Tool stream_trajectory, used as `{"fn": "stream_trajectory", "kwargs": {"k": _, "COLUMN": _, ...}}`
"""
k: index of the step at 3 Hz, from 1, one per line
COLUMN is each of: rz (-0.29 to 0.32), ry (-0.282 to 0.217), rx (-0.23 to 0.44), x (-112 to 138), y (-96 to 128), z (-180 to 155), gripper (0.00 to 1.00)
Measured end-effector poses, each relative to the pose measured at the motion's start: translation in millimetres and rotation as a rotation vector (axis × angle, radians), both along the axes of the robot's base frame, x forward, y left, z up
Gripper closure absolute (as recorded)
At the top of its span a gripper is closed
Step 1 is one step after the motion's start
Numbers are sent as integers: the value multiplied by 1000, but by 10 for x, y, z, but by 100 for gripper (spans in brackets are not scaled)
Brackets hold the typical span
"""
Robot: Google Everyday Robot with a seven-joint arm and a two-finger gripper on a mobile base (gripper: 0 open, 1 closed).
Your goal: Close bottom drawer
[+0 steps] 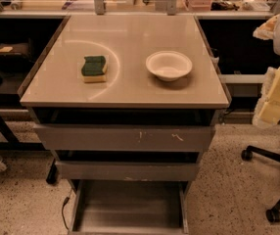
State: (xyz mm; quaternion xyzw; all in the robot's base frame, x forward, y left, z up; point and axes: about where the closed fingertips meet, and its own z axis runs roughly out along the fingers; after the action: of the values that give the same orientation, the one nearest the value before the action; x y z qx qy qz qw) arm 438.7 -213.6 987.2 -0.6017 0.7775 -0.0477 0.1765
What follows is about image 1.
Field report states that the grey bottom drawer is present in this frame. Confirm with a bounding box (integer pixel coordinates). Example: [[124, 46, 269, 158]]
[[68, 180, 189, 235]]

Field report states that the green yellow sponge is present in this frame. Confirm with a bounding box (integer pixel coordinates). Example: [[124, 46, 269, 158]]
[[81, 56, 108, 83]]

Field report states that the grey middle drawer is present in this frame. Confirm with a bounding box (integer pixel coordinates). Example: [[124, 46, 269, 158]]
[[56, 151, 200, 181]]

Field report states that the black power cable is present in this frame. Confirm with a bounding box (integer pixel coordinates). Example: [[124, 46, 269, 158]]
[[60, 189, 73, 231]]

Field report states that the grey top drawer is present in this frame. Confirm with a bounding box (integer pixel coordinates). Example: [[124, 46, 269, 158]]
[[32, 108, 216, 153]]

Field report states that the black bag with note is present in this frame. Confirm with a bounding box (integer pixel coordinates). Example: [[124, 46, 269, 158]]
[[0, 43, 32, 72]]

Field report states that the white bowl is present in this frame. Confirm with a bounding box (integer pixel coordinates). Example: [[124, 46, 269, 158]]
[[146, 51, 193, 81]]

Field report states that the grey drawer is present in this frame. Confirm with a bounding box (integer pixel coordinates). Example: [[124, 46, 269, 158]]
[[32, 108, 216, 153], [68, 180, 189, 235], [56, 151, 200, 181]]

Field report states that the grey drawer cabinet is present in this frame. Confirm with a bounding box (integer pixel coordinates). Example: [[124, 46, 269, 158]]
[[17, 14, 232, 194]]

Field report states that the yellow foam padding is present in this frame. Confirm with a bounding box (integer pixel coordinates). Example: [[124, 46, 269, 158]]
[[253, 67, 280, 128]]

